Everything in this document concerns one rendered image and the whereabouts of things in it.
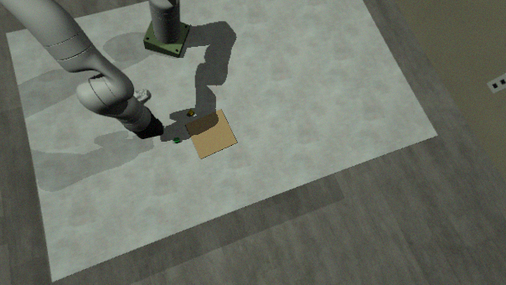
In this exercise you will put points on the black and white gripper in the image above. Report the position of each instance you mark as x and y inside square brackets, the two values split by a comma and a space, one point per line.
[148, 124]

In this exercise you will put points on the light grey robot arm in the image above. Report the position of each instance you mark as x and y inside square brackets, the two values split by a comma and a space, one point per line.
[111, 93]

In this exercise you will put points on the tan square mat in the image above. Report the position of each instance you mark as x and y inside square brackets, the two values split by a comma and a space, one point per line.
[211, 134]

